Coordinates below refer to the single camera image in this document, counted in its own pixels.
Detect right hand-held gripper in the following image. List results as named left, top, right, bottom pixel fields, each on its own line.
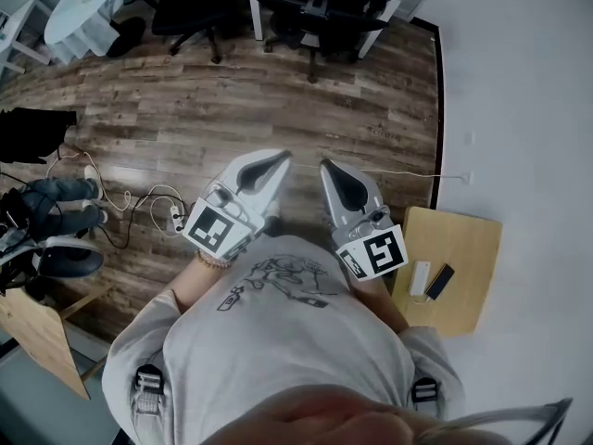
left=318, top=157, right=410, bottom=282

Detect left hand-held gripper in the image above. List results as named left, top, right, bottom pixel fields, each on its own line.
left=182, top=148, right=293, bottom=262

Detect black mesh office chair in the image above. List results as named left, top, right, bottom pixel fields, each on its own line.
left=263, top=0, right=390, bottom=85

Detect person's right forearm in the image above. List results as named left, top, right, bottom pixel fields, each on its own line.
left=347, top=273, right=412, bottom=336

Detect person's left forearm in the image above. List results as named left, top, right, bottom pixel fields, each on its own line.
left=174, top=248, right=233, bottom=308

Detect black padded office chair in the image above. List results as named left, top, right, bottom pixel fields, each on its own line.
left=151, top=0, right=254, bottom=64

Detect white power strip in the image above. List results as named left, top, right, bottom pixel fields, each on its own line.
left=169, top=204, right=187, bottom=236

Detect white power bank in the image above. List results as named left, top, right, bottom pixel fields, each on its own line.
left=407, top=260, right=433, bottom=299

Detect black smartphone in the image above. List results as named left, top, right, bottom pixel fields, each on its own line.
left=424, top=262, right=457, bottom=300

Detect black baseboard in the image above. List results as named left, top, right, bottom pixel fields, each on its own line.
left=410, top=16, right=447, bottom=212

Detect wooden side table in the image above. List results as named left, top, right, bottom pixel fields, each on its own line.
left=391, top=205, right=505, bottom=338

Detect person in white shirt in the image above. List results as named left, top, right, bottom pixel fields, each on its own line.
left=101, top=234, right=466, bottom=445

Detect dark swivel stool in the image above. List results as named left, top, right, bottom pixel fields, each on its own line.
left=106, top=0, right=158, bottom=59

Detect person's face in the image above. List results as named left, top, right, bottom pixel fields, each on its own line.
left=196, top=382, right=421, bottom=445

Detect round white table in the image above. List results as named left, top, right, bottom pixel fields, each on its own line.
left=44, top=0, right=135, bottom=62

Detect clear eyeglasses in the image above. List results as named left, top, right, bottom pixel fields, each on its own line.
left=416, top=396, right=575, bottom=445

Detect wooden trestle table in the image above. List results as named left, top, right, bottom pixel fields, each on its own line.
left=0, top=283, right=117, bottom=401

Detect looped white floor cable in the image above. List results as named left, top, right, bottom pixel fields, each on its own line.
left=45, top=149, right=186, bottom=215

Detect beaded wrist bracelet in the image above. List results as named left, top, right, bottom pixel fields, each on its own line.
left=194, top=249, right=232, bottom=271

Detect black floor cable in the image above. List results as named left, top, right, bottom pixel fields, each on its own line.
left=90, top=187, right=186, bottom=250

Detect grey harness strap buckle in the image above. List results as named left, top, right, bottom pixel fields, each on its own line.
left=135, top=363, right=164, bottom=428
left=410, top=376, right=439, bottom=414

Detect white frame shelf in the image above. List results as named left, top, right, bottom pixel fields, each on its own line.
left=0, top=0, right=52, bottom=76

